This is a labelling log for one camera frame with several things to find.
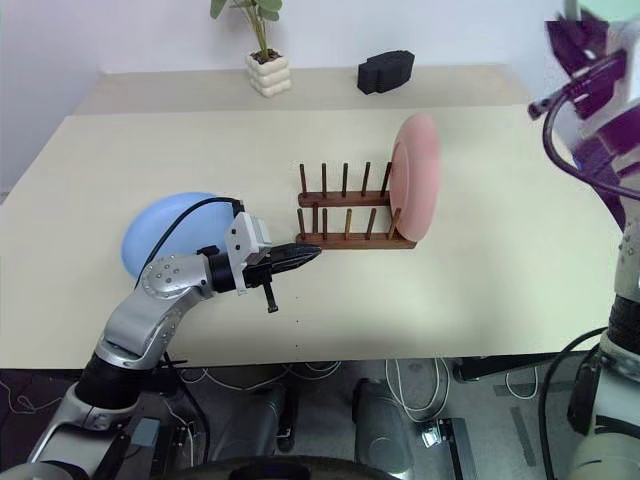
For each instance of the pink plate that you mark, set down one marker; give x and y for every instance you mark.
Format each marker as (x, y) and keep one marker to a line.
(420, 175)

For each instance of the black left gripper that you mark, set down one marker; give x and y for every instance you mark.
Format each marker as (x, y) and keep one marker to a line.
(257, 276)

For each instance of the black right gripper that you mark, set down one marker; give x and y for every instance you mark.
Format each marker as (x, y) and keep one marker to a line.
(570, 40)

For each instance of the blue plate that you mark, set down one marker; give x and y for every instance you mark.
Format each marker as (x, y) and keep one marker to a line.
(150, 225)

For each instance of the white bubble plant pot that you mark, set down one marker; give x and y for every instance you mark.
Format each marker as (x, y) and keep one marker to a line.
(269, 75)

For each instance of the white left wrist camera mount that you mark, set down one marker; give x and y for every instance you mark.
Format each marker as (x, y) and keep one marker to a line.
(240, 235)

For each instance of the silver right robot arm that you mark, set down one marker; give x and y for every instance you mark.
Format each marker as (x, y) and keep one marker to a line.
(627, 270)

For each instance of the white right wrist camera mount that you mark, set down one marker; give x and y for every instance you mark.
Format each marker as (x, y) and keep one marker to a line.
(625, 45)

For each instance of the black foam block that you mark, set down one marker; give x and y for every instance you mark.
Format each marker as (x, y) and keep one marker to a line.
(385, 72)

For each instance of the black table leg bracket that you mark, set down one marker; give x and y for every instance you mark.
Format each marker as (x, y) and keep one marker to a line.
(500, 369)

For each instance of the wooden dish rack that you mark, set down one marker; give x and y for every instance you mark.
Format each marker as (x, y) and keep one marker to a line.
(350, 245)

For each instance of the wide dark rounded shape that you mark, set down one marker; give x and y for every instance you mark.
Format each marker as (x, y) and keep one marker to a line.
(290, 470)

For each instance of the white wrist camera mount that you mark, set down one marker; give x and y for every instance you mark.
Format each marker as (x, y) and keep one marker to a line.
(625, 45)
(240, 235)

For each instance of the green leafy plant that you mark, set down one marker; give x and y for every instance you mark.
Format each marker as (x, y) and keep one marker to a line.
(260, 30)

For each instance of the small grey box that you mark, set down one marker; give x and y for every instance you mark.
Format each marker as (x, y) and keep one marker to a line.
(147, 432)

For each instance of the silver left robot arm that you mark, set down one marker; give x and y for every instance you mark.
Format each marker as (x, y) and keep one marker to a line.
(145, 320)

